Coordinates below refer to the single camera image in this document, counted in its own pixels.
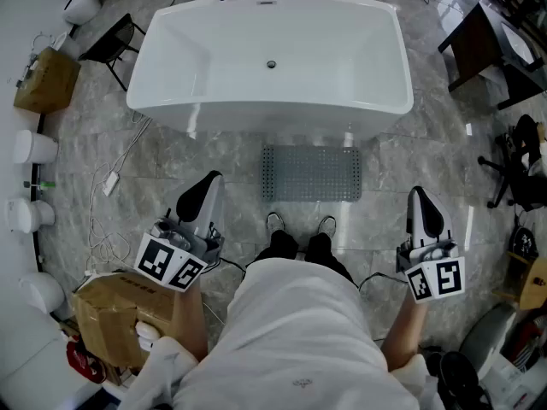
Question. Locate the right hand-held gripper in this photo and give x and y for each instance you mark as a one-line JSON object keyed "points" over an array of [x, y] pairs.
{"points": [[436, 276]]}

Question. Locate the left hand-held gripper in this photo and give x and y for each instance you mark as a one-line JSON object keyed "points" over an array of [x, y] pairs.
{"points": [[171, 259]]}

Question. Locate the grey bath mat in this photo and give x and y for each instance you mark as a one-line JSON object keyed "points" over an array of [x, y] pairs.
{"points": [[312, 173]]}

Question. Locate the white bathtub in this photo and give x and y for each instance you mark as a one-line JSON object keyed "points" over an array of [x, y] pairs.
{"points": [[273, 32]]}

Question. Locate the person's left forearm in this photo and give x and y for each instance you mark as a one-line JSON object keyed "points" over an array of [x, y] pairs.
{"points": [[192, 323]]}

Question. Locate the person's right forearm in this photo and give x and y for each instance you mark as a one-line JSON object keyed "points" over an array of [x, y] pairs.
{"points": [[404, 335]]}

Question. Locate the grey marble floor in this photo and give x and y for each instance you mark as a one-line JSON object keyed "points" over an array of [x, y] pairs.
{"points": [[192, 156]]}

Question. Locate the black bathtub drain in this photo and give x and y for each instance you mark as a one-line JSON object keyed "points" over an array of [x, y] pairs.
{"points": [[271, 64]]}

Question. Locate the person's left shoe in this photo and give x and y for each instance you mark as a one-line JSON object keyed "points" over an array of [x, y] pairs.
{"points": [[274, 221]]}

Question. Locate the person's shoe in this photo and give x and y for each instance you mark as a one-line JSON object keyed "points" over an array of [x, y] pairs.
{"points": [[274, 221], [327, 225]]}

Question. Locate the person's black trousers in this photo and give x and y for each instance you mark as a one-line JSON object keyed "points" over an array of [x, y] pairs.
{"points": [[284, 244]]}

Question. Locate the person's right shoe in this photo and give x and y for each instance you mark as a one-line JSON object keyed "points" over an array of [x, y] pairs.
{"points": [[327, 225]]}

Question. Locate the black office chair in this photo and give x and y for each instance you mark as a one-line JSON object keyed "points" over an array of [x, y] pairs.
{"points": [[510, 177]]}

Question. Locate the white power adapter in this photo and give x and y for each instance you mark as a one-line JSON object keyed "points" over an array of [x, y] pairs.
{"points": [[110, 183]]}

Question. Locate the yellow wooden chair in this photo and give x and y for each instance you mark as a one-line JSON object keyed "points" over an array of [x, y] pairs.
{"points": [[530, 280]]}

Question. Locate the grey chair seat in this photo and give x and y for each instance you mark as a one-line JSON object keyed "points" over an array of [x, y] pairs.
{"points": [[487, 335]]}

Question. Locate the taped brown cardboard box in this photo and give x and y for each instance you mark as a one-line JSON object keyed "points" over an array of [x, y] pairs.
{"points": [[111, 314]]}

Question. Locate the person's white shirt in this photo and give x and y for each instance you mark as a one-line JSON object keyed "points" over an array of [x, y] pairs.
{"points": [[295, 344]]}

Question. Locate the dark wooden table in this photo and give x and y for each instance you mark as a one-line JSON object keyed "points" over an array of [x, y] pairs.
{"points": [[474, 45]]}

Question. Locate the black folding stool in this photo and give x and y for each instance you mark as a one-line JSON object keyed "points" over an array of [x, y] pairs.
{"points": [[109, 43]]}

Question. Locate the red bag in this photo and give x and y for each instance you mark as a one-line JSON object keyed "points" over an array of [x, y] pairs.
{"points": [[83, 359]]}

